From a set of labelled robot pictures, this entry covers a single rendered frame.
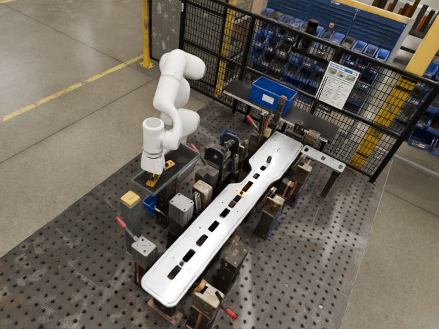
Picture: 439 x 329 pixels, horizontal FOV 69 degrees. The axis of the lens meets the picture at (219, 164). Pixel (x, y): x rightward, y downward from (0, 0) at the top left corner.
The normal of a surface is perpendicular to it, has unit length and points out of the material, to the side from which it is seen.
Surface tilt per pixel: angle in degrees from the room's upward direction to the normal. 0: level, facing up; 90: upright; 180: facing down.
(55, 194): 0
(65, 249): 0
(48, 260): 0
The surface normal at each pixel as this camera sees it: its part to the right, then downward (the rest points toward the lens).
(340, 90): -0.54, 0.53
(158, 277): 0.14, -0.71
